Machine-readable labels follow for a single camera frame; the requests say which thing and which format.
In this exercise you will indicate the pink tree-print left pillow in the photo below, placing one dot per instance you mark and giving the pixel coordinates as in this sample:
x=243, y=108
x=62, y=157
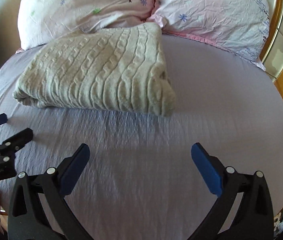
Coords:
x=42, y=21

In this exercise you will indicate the pink floral right pillow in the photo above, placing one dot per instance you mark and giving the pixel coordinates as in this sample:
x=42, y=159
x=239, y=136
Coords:
x=237, y=26

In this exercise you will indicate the lavender bed sheet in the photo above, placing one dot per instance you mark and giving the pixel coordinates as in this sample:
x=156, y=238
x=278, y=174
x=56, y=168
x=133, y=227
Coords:
x=140, y=182

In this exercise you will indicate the cream cable-knit sweater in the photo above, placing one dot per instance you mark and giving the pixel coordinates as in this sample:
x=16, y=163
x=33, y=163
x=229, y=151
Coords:
x=118, y=69

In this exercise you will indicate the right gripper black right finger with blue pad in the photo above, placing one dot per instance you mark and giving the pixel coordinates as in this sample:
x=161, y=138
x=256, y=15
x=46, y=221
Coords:
x=243, y=208

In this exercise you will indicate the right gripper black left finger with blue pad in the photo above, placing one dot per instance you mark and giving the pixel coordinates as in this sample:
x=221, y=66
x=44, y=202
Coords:
x=27, y=219

